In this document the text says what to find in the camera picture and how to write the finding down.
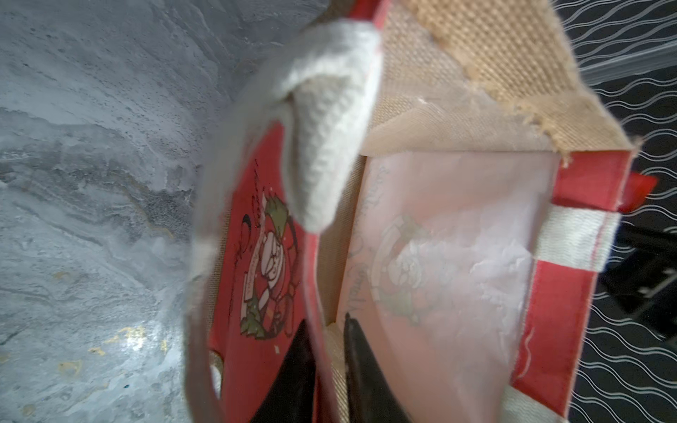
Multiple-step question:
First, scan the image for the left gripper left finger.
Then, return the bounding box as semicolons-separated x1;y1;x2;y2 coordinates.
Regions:
251;320;316;423

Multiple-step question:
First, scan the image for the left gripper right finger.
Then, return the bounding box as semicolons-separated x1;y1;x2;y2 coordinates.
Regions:
343;314;410;423

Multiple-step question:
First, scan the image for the red jute Christmas tote bag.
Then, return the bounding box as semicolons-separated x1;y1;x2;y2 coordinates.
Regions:
185;1;654;422

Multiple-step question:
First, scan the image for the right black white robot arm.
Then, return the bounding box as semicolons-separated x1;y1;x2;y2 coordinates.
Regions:
599;226;676;345

